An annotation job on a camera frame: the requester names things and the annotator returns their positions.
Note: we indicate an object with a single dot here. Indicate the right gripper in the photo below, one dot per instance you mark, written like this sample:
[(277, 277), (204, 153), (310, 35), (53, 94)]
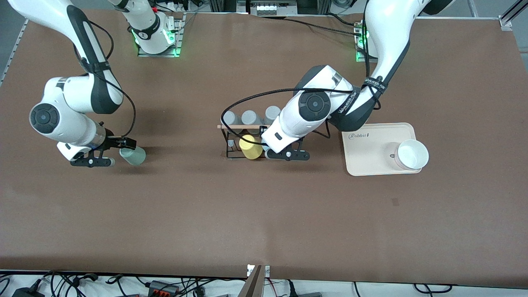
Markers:
[(113, 142)]

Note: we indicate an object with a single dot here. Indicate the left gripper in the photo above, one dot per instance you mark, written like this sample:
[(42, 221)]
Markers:
[(262, 133)]

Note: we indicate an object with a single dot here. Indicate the pale green cup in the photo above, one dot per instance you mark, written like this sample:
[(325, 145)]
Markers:
[(135, 156)]

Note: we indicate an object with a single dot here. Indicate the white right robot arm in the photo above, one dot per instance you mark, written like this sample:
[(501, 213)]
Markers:
[(62, 111)]

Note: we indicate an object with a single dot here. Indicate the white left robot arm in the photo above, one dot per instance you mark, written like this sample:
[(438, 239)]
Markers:
[(387, 33)]

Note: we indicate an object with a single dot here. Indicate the grey cup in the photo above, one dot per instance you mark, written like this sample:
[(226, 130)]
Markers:
[(272, 112), (233, 119), (251, 118)]

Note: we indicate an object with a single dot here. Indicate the yellow cup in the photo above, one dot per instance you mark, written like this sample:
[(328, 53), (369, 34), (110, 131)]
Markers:
[(249, 147)]

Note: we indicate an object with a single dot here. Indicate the beige rectangular tray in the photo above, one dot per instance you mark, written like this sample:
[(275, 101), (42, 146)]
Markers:
[(371, 152)]

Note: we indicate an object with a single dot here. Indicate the grey electrical box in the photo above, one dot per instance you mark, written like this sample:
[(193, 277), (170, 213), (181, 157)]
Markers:
[(272, 8)]

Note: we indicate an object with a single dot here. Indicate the black box with red connectors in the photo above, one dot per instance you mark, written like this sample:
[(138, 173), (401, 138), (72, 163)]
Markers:
[(159, 286)]

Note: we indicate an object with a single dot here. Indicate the white bowl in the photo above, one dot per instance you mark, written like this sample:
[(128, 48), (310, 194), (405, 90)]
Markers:
[(411, 154)]

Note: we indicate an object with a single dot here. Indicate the black plug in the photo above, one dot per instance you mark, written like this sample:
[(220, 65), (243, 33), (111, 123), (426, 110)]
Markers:
[(292, 291)]

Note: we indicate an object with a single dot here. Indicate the black power adapter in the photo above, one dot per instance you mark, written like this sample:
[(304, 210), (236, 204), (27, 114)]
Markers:
[(27, 293)]

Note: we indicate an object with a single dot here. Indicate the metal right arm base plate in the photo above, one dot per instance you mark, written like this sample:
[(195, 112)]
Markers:
[(178, 39)]

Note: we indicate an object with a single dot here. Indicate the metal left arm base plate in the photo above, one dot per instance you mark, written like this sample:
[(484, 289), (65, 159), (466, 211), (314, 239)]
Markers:
[(359, 55)]

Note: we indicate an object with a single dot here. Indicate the white post bracket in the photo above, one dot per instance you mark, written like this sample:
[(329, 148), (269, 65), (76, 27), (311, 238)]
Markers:
[(267, 271)]

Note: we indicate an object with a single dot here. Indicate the angled metal post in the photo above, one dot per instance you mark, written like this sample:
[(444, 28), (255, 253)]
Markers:
[(252, 286)]

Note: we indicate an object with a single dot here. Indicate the aluminium frame rail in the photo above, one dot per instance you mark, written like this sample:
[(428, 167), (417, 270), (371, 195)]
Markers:
[(511, 18)]

